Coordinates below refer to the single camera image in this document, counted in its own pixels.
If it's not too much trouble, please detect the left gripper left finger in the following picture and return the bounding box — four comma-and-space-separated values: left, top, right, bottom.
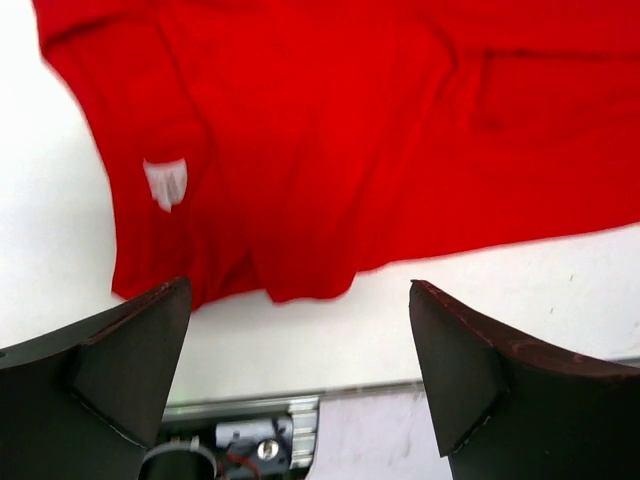
1, 278, 191, 479

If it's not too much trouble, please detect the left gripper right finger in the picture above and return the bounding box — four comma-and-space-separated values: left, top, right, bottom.
409, 280, 639, 480

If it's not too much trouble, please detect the red t shirt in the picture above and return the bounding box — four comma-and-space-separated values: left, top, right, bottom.
34, 1, 639, 306

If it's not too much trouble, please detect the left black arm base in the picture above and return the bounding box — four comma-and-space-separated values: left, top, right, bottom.
139, 394, 320, 479

